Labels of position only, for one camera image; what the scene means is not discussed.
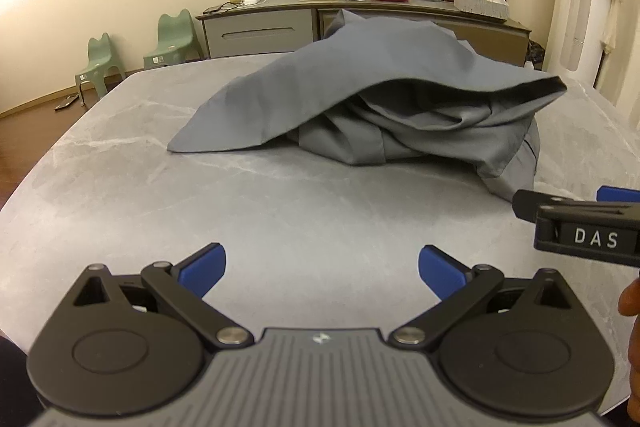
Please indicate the white woven basket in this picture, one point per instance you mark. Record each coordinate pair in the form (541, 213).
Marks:
(482, 7)

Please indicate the white power strip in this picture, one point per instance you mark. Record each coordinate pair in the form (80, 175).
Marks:
(255, 0)

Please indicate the black bag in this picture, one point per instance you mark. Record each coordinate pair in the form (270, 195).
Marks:
(535, 54)

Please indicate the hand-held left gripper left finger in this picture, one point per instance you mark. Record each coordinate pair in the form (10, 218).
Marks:
(202, 269)

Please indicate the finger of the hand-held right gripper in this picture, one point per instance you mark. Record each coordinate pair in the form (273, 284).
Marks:
(527, 204)
(617, 194)

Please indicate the white standing air conditioner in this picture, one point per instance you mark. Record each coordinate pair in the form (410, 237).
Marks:
(582, 37)

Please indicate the grey sideboard cabinet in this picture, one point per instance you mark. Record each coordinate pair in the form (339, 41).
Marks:
(260, 32)

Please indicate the person's right hand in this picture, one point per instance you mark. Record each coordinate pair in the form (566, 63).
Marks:
(631, 299)

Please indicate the dark flat floor item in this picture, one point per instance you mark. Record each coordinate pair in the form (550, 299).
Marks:
(67, 103)

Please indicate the green plastic chair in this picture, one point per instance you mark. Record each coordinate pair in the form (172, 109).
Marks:
(175, 37)
(100, 67)

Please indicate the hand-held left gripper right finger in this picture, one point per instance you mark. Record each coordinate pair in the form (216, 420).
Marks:
(442, 272)

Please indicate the black phone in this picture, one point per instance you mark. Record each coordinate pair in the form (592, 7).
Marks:
(215, 9)

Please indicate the grey clothes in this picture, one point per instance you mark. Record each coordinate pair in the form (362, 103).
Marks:
(350, 72)

